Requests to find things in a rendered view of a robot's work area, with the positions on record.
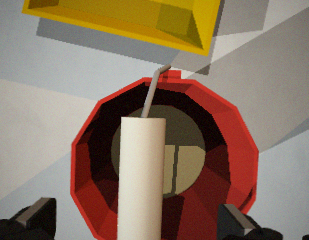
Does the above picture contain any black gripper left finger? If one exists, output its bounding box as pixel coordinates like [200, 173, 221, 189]
[0, 197, 57, 240]

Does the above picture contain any red pail with handle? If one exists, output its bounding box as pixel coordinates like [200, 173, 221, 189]
[70, 64, 259, 240]

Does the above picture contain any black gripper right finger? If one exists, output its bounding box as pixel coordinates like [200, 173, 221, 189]
[216, 204, 283, 240]

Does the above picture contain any yellow shallow tray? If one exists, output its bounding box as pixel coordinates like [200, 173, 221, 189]
[22, 0, 220, 56]

